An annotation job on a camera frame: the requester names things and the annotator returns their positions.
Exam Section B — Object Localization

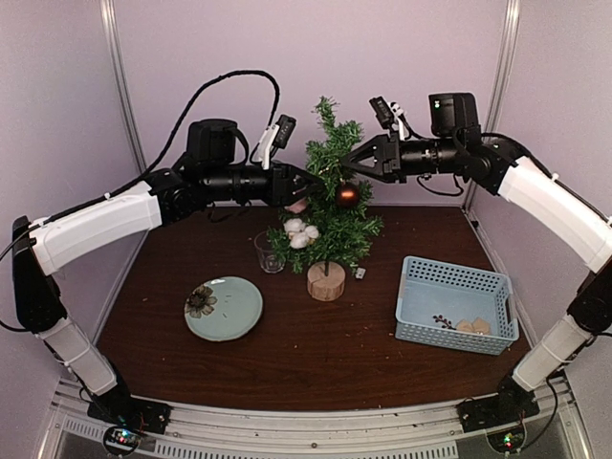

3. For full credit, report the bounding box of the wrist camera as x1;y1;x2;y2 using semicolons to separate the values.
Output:
368;97;413;141
250;115;296;170

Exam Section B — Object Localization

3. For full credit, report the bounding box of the front aluminium rail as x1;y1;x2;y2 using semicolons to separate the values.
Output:
34;376;595;458

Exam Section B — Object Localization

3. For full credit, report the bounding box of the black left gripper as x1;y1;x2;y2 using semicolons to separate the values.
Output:
204;159;323;208

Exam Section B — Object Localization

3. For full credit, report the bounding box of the pink pompom ornament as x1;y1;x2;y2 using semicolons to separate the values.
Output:
284;198;309;214

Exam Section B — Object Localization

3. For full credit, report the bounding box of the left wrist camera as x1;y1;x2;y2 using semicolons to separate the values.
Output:
250;115;296;170

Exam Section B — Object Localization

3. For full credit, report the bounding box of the small green christmas tree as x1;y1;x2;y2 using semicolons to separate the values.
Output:
266;97;383;302

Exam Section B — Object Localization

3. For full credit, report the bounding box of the clear drinking glass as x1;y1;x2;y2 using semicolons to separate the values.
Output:
253;231;285;274

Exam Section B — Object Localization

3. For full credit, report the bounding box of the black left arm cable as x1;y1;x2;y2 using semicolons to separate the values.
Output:
0;70;282;331

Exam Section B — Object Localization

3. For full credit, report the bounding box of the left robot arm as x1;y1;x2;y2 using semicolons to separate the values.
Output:
11;115;321;425

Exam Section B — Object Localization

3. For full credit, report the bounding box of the beige burlap bow ornament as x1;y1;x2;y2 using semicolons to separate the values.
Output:
455;317;492;336

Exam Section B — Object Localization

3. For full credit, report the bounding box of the dark red bauble ornament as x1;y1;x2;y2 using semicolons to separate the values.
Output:
335;181;361;208

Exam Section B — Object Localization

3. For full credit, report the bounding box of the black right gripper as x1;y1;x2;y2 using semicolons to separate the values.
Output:
340;130;461;183

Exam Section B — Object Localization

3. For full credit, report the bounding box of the aluminium frame post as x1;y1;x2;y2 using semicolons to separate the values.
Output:
99;0;146;172
461;0;522;211

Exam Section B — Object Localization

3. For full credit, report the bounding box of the right aluminium frame post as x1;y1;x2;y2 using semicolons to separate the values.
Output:
461;0;522;211

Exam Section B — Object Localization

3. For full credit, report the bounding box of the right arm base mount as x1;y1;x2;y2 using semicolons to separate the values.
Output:
456;376;540;456

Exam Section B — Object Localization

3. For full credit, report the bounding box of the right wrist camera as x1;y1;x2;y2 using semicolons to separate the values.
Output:
368;97;413;141

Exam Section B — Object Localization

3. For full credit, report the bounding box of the left aluminium frame post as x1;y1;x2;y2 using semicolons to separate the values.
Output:
99;0;146;172

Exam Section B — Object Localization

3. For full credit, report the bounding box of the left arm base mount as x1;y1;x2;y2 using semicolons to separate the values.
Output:
84;378;172;458

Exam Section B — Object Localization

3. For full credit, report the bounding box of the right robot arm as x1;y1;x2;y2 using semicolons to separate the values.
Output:
341;92;611;423

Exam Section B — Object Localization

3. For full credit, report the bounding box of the white cotton flower ornament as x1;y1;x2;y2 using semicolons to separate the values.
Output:
283;218;319;250

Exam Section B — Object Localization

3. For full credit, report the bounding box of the dark berry twig ornament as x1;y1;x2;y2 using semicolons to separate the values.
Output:
432;315;455;330

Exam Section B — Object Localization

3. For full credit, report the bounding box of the blue plastic basket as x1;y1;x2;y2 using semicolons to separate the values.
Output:
395;256;519;356

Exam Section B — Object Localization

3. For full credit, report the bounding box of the light green floral plate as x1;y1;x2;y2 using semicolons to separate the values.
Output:
184;276;263;342

